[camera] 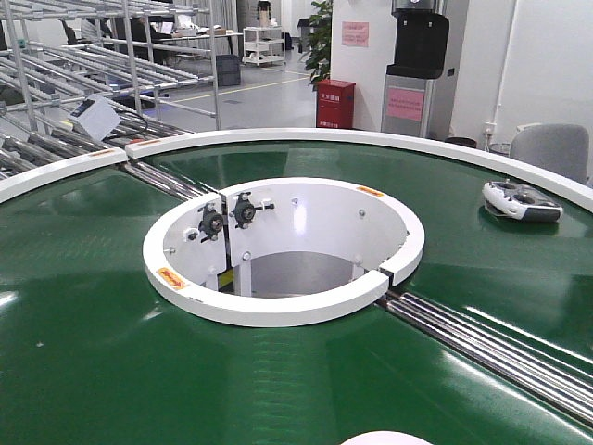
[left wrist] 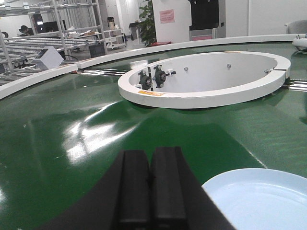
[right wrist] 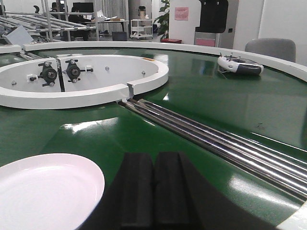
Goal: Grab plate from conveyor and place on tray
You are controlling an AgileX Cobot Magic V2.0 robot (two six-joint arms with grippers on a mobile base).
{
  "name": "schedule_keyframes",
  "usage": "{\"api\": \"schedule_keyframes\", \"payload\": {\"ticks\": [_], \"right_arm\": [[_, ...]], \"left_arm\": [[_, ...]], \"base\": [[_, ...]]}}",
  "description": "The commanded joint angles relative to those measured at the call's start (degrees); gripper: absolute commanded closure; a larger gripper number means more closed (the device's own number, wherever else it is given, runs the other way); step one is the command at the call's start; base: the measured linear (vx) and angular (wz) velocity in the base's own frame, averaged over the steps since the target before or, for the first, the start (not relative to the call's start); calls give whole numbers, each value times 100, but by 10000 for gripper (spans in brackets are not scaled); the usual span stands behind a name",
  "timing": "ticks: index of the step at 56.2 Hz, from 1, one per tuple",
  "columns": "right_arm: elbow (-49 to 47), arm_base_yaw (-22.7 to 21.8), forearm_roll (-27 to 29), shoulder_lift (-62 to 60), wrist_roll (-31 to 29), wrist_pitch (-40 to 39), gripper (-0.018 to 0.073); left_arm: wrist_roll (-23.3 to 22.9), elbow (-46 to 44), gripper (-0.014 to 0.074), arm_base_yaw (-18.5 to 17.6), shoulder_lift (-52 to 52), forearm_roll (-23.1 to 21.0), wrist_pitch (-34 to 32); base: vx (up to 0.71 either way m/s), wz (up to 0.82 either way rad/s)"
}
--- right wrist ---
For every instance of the green potted plant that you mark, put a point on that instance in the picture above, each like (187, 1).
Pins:
(163, 20)

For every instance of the white outer conveyor rim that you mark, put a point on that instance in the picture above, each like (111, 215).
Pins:
(294, 69)

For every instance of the grey chair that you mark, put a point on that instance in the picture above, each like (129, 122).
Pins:
(274, 47)

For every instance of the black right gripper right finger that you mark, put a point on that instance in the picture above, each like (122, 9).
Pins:
(185, 200)

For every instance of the pink white plate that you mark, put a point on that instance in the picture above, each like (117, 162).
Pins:
(56, 191)

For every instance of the white blue remote controller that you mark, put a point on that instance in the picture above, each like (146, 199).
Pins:
(238, 65)

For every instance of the metal roller rack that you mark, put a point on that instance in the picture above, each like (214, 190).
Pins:
(52, 22)

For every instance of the white shelf cart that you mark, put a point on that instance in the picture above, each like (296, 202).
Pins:
(141, 29)

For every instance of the green conveyor belt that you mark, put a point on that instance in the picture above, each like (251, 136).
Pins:
(67, 101)

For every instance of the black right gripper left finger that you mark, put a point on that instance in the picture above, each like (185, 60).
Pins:
(127, 204)

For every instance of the steel conveyor rollers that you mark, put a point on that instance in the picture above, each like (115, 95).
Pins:
(282, 171)

